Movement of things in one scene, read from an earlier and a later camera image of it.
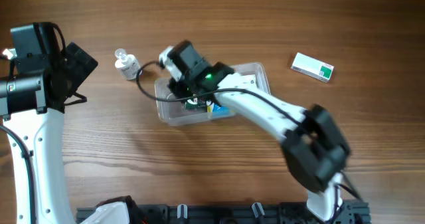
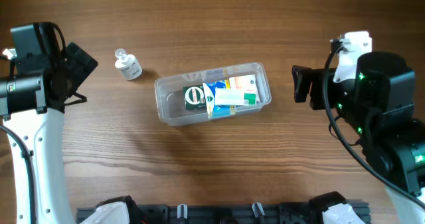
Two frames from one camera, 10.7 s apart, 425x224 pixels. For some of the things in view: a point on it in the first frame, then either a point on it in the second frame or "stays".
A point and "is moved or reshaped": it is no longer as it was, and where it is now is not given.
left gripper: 80,62 stays
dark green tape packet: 195,102 stays
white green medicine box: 312,67 is moved or reshaped
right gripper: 179,88 → 301,83
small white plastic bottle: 127,65 stays
